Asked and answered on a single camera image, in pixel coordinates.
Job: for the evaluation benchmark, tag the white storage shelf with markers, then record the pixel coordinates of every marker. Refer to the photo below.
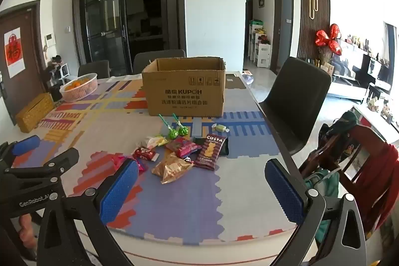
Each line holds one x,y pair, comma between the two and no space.
261,48

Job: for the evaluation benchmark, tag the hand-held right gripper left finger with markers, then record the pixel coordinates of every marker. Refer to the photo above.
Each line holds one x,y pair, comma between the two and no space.
120,191

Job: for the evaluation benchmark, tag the dark slatted wall panel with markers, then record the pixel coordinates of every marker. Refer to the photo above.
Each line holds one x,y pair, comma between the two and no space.
305,35

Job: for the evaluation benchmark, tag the red pink snack packet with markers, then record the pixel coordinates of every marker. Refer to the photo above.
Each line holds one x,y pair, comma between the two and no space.
184,146

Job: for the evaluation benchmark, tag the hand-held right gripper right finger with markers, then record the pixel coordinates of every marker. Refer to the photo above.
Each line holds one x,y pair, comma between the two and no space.
285,194

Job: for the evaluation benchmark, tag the green wrapped lollipop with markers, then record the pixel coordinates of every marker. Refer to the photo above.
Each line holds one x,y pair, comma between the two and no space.
170,133
182,131

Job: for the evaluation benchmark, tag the brown cardboard box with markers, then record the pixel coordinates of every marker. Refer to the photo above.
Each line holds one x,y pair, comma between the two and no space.
184,94

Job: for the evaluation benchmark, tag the red cloth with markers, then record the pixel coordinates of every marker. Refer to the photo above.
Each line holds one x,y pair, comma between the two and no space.
380,185

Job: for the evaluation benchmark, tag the dark dining chair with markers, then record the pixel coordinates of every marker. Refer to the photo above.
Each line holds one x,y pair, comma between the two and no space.
296,97
93,69
146,62

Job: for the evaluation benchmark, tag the pile of oranges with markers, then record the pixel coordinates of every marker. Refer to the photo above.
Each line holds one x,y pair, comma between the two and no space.
76,84

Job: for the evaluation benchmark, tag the red and white door poster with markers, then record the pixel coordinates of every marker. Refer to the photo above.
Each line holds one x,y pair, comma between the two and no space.
14,51

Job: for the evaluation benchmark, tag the brown biscuit packet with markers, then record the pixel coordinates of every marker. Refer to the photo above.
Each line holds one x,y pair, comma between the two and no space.
212,152

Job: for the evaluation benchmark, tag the dark bag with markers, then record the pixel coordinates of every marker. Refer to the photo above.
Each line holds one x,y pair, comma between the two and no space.
339,132

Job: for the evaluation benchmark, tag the pale green wrapped candy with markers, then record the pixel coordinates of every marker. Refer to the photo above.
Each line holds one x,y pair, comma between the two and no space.
220,128

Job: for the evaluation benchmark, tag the small red snack packet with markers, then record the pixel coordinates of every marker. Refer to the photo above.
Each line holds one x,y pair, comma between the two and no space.
145,153

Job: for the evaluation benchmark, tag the golden snack bag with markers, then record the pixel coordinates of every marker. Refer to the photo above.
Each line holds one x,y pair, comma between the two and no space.
171,168

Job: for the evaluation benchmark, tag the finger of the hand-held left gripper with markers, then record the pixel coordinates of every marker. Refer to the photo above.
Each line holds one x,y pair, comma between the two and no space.
59,160
26,143

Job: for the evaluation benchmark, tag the white plastic basket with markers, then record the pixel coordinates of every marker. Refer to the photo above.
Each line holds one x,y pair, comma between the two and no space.
74,94

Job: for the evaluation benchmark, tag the yellow woven tissue box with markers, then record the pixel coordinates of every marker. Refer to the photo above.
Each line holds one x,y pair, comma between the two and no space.
32,113

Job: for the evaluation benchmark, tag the black framed glass sliding door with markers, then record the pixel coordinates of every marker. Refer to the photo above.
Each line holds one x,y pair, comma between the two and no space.
103,19

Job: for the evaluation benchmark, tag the yellow green snack packet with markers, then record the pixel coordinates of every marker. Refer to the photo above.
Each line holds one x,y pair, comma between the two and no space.
157,140

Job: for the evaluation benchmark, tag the brown entrance door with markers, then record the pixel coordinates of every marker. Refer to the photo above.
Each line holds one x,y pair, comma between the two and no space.
31,66

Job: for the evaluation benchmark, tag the dark green packet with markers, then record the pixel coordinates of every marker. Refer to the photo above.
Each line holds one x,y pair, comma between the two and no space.
226,147

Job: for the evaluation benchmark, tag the wooden chair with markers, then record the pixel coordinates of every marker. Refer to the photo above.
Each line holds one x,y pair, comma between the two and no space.
352,160

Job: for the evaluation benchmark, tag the person's left hand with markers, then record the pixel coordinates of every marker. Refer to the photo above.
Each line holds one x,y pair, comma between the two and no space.
27,231

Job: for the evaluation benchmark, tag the gold wall ornament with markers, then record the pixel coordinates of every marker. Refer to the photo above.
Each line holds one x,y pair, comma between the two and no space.
313,4

